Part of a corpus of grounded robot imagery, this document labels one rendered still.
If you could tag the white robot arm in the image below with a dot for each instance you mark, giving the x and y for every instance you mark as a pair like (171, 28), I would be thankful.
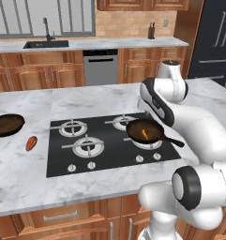
(195, 125)

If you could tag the orange shrimp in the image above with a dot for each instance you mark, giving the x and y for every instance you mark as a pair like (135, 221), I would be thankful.
(144, 134)

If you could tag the brown sweet potato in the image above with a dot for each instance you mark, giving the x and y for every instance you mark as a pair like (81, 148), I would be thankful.
(31, 143)

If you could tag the dark frying pan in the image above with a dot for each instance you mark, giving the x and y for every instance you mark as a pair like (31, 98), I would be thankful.
(6, 124)
(137, 130)

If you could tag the black gas hob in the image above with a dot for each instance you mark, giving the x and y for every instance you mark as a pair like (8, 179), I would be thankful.
(108, 156)

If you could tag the silver hob knob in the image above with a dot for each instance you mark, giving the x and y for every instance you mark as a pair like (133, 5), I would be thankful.
(139, 158)
(72, 168)
(91, 165)
(157, 156)

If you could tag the grey dishwasher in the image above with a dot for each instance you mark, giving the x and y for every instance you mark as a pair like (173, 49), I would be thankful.
(100, 68)

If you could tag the wooden base cupboards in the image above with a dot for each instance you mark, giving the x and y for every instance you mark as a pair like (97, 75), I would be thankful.
(139, 64)
(33, 73)

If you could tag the dark knife block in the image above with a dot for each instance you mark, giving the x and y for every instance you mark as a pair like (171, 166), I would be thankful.
(151, 31)

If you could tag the black sink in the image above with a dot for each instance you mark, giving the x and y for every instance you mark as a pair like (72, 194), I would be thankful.
(46, 44)

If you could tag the wooden cupboard door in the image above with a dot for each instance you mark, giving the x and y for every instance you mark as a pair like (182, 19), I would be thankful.
(139, 225)
(225, 228)
(86, 229)

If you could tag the wooden drawer front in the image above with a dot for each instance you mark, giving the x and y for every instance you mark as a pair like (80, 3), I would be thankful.
(59, 215)

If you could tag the dark tap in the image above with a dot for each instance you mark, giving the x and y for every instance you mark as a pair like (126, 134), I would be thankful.
(48, 31)

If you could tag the black fridge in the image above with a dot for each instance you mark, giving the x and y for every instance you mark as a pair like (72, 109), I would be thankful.
(211, 40)

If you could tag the grey framed window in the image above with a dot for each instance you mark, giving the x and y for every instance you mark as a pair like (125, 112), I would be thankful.
(30, 15)

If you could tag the grey wall socket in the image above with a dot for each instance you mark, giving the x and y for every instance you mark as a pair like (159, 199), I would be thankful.
(165, 22)

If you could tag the wooden wall cupboards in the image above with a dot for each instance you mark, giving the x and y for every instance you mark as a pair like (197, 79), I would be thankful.
(139, 4)

